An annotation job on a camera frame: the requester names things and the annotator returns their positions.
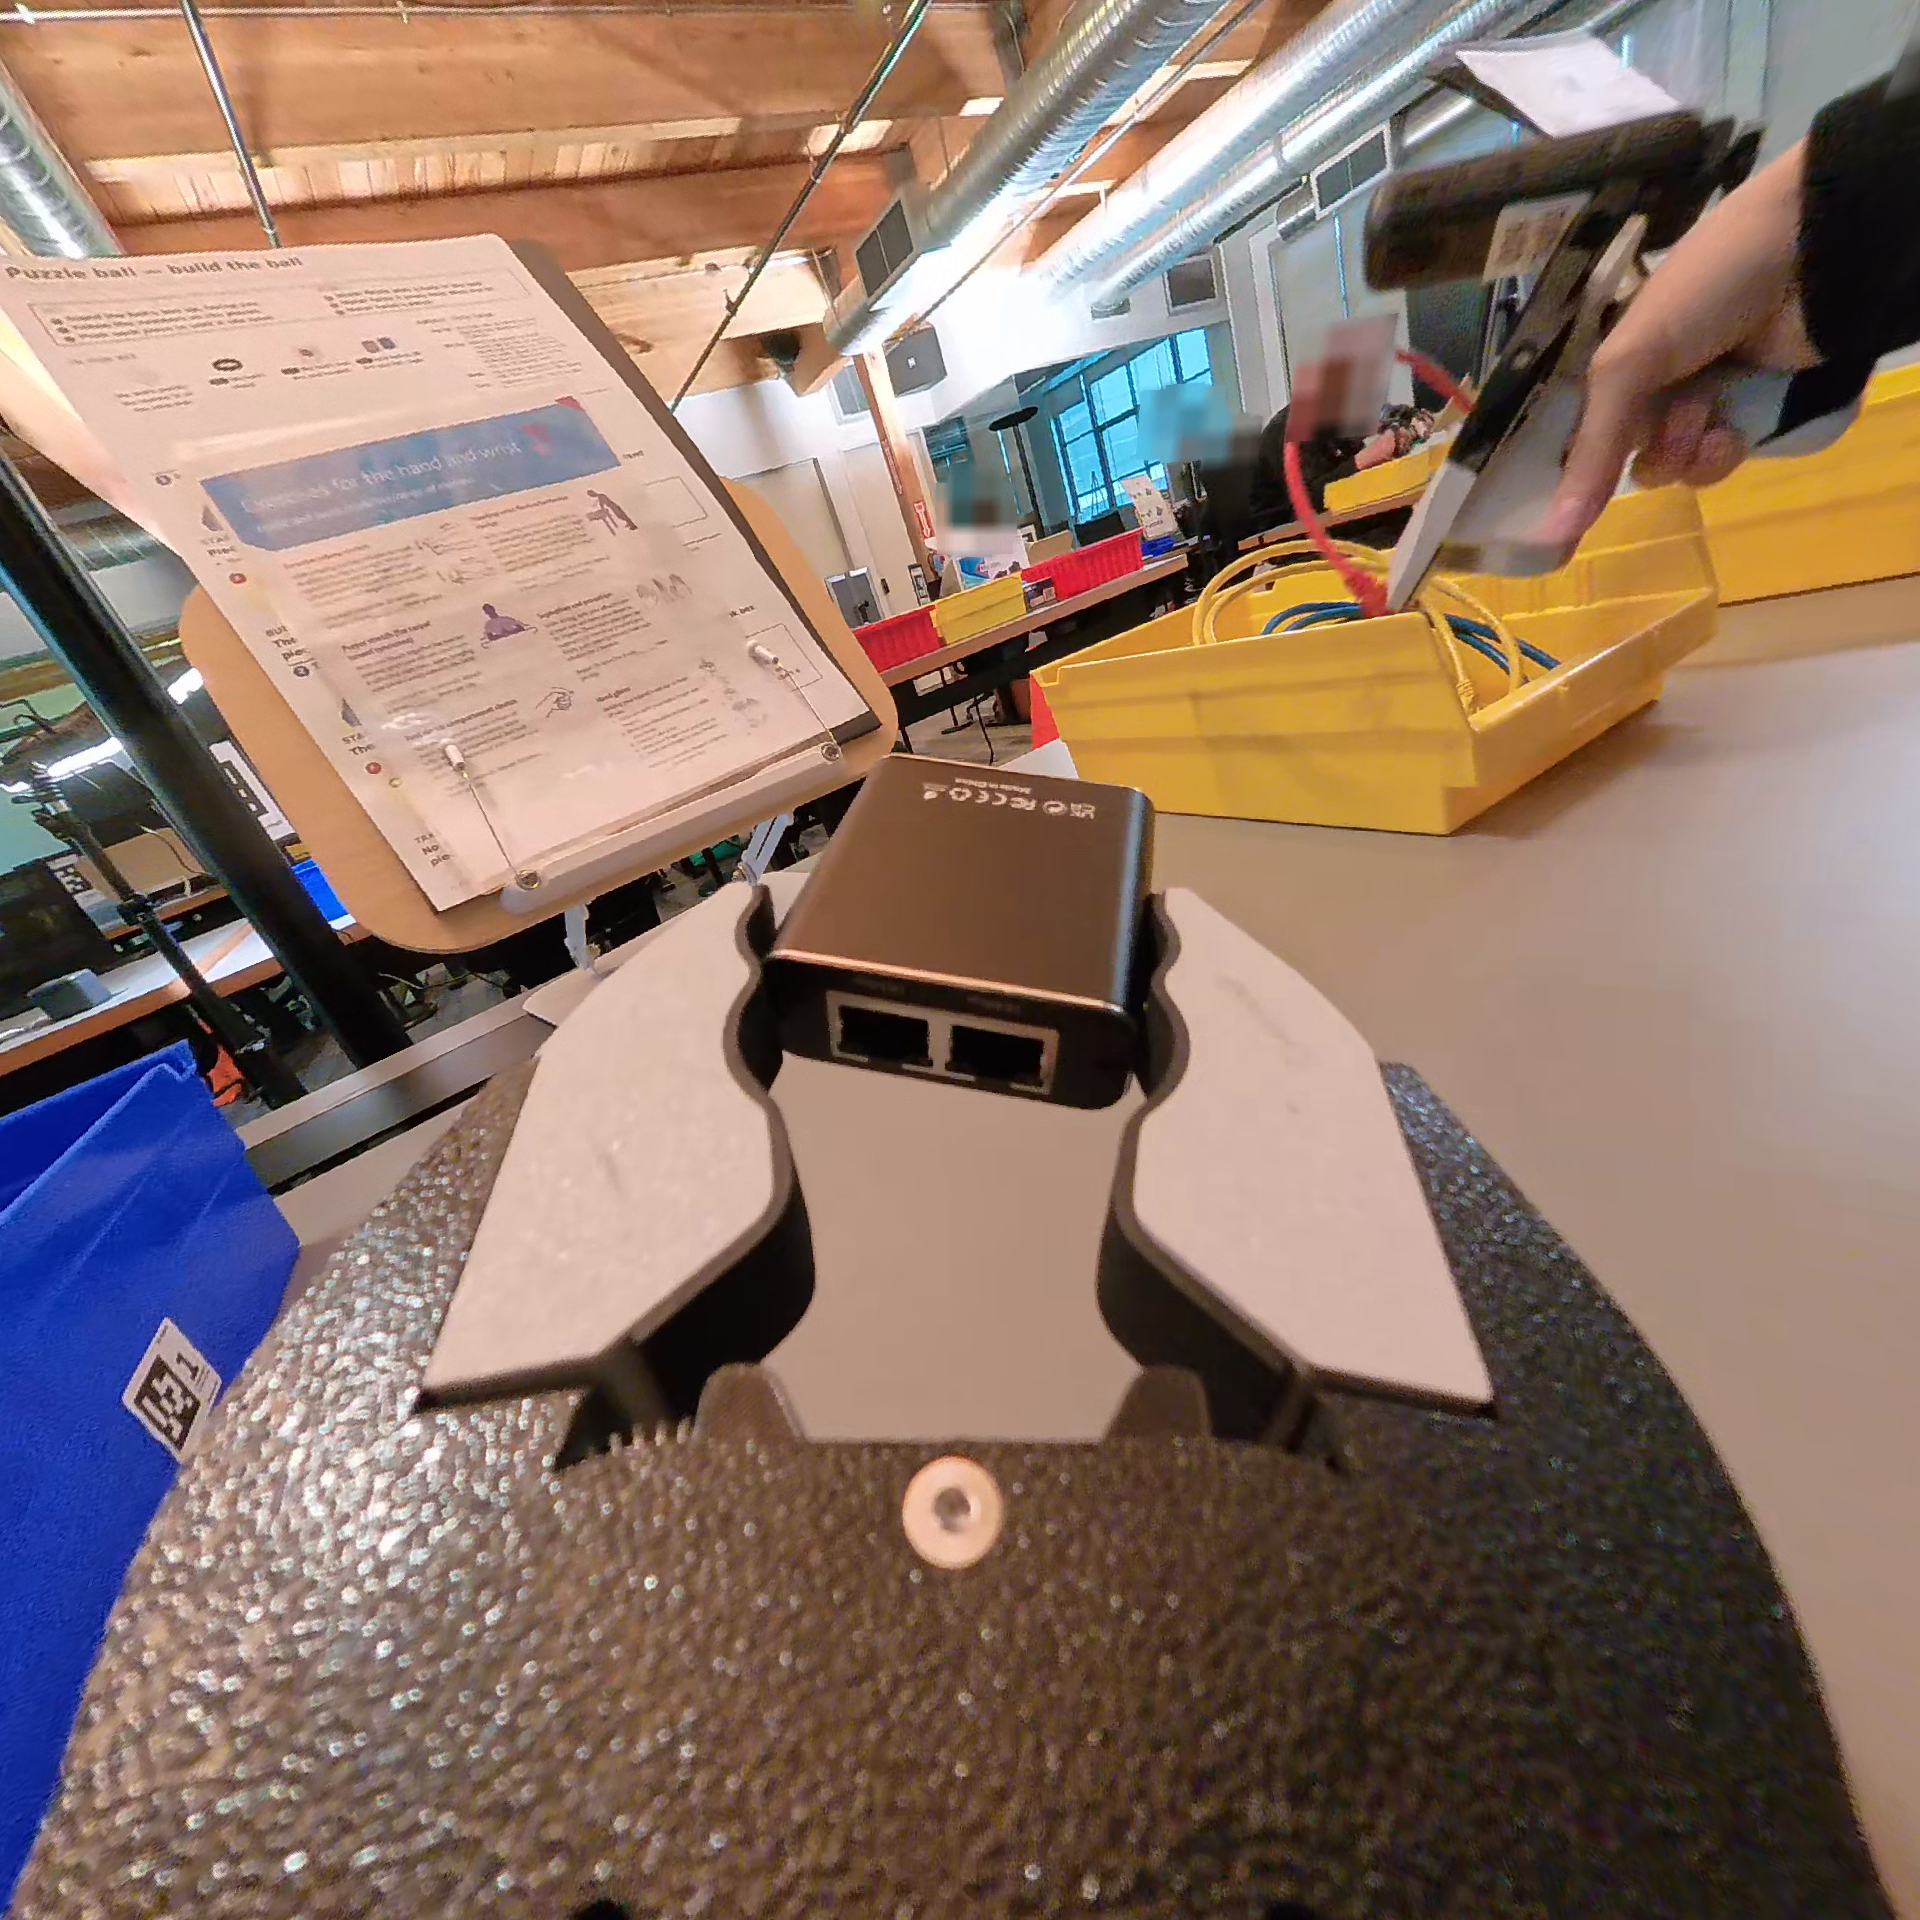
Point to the grey desk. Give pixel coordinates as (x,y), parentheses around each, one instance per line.
(1574,1048)

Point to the silver ventilation duct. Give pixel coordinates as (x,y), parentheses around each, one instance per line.
(1275,152)
(1049,106)

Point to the small yellow bin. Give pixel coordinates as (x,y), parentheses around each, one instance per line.
(977,610)

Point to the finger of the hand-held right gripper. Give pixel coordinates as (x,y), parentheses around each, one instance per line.
(1528,375)
(1499,517)

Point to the red plastic bin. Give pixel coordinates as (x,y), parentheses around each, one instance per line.
(899,639)
(1087,566)

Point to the black tripod pole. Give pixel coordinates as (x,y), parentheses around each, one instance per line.
(193,782)

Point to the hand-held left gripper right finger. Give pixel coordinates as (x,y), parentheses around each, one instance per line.
(1291,1186)

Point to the large window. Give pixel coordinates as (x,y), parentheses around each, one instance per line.
(1124,406)

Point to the black ceiling speaker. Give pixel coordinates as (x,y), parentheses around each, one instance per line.
(914,359)

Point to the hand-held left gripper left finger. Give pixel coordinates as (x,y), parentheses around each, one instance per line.
(616,1186)

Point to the black network adapter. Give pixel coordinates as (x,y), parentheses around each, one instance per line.
(974,886)

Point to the white cardboard box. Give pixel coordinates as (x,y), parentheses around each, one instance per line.
(989,566)

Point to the person's right hand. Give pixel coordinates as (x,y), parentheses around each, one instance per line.
(1709,300)

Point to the blue plastic bin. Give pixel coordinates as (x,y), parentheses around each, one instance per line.
(89,1275)

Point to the instruction sheet document stand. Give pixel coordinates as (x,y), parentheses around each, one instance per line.
(452,569)

